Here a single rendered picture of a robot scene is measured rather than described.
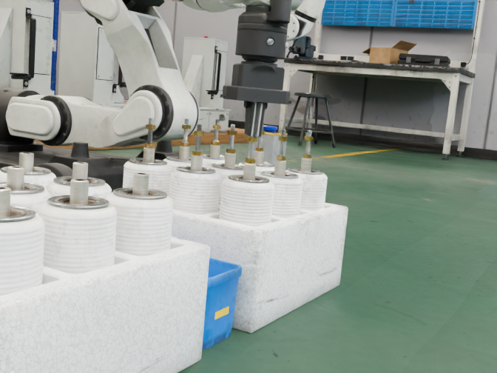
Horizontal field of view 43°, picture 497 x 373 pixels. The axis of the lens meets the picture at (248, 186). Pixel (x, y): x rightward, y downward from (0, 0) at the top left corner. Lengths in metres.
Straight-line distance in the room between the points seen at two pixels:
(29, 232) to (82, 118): 1.12
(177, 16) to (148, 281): 6.88
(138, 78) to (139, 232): 0.86
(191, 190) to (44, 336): 0.53
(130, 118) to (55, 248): 0.88
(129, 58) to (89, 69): 2.27
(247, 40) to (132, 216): 0.40
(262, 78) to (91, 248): 0.48
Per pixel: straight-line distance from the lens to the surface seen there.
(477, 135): 6.20
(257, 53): 1.09
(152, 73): 1.65
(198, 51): 5.05
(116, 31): 1.70
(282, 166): 1.23
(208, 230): 1.11
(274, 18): 1.08
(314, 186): 1.31
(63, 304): 0.73
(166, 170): 1.25
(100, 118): 1.76
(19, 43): 3.60
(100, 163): 1.62
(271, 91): 1.11
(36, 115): 1.86
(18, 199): 0.86
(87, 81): 3.97
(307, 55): 5.94
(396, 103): 6.38
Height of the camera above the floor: 0.41
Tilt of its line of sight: 8 degrees down
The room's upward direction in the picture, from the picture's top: 5 degrees clockwise
